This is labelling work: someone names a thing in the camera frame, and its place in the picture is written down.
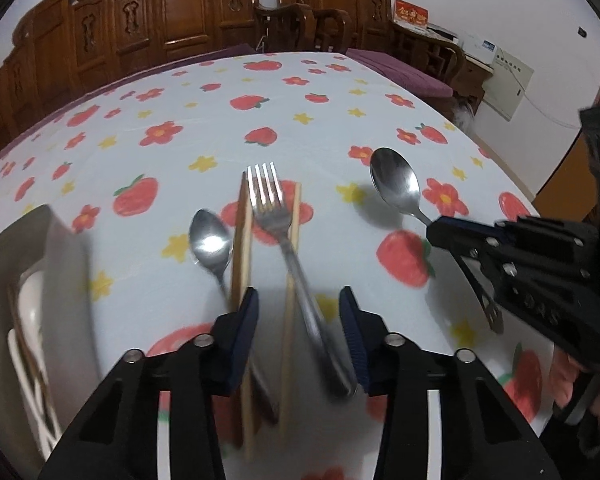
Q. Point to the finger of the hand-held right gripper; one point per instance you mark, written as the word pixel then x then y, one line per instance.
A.
pixel 500 275
pixel 460 235

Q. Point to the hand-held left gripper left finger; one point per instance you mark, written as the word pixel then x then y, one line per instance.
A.
pixel 245 330

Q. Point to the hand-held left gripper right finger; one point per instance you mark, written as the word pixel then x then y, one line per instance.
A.
pixel 352 335

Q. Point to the large metal spoon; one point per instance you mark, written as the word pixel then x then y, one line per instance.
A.
pixel 395 180

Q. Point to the small metal spoon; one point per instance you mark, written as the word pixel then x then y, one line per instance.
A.
pixel 210 245

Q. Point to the metal fork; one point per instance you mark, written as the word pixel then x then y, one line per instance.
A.
pixel 270 210

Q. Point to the rectangular metal tin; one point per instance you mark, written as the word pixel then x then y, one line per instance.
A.
pixel 65 285

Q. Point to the white plastic spoon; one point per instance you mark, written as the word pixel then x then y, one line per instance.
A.
pixel 25 375
pixel 32 305

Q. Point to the person's right hand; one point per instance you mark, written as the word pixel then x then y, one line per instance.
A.
pixel 565 380

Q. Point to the orange wooden door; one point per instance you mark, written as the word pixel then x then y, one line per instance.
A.
pixel 565 175

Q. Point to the white plastic bag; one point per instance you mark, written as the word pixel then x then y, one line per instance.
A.
pixel 464 115

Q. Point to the wooden side table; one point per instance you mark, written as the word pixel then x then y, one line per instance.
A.
pixel 472 80

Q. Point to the purple armchair cushion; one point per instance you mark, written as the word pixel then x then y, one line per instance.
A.
pixel 410 75

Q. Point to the strawberry print tablecloth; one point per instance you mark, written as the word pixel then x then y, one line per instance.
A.
pixel 330 125

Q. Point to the white box with blue label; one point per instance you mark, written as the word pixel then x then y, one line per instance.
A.
pixel 480 47

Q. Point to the red desk calendar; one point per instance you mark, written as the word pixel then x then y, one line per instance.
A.
pixel 410 15

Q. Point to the carved wooden sofa bench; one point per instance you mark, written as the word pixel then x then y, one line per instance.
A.
pixel 130 15

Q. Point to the white wall cabinet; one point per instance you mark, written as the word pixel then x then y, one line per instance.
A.
pixel 507 85

